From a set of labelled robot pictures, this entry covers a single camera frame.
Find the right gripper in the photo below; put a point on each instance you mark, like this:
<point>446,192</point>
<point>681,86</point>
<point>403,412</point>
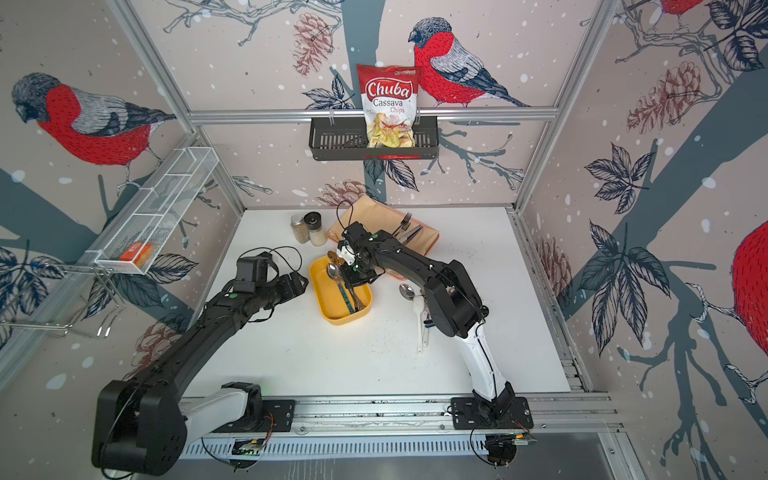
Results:
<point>351,282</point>

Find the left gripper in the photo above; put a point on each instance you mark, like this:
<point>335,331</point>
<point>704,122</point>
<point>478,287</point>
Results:
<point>288,288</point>

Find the copper rose gold spoon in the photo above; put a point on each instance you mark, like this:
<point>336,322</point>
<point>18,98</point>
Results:
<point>333,257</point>

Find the green handled steel spoon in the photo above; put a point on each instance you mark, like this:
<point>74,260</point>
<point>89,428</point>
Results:
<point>334,274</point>

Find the yellow plastic storage box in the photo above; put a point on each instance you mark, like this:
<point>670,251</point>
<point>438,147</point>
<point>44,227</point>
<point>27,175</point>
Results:
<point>337,304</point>

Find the white plastic spoon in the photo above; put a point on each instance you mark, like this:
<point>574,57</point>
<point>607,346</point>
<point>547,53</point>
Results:
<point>418,306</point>

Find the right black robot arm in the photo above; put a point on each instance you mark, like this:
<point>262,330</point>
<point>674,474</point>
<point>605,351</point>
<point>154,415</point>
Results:
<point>453,302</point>

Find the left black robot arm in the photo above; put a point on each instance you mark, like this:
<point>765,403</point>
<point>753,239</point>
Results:
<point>140,426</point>

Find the orange box on shelf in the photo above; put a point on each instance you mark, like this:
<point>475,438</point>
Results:
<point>138,253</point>

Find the glass spice jar brown contents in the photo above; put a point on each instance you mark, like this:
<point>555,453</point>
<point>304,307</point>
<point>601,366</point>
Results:
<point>299,228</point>

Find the glass spice jar black lid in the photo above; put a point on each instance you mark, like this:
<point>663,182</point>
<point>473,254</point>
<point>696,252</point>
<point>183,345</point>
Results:
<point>313,222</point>

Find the red cassava chips bag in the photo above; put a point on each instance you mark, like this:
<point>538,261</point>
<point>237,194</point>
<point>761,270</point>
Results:
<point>389,103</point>

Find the pink handled steel spoon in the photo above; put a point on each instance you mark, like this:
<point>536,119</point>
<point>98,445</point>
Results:
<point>407,291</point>

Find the white wire shelf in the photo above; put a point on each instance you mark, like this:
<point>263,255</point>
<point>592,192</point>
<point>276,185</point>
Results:
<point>161,206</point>

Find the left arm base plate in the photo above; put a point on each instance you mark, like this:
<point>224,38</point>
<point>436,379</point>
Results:
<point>274,416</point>

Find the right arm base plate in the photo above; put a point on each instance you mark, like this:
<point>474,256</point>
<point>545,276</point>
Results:
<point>468,413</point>

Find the wire hook rack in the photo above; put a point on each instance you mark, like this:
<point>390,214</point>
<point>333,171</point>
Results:
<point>59,300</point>

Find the aluminium frame rail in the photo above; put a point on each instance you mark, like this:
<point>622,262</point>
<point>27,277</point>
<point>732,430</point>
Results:
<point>401,415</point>

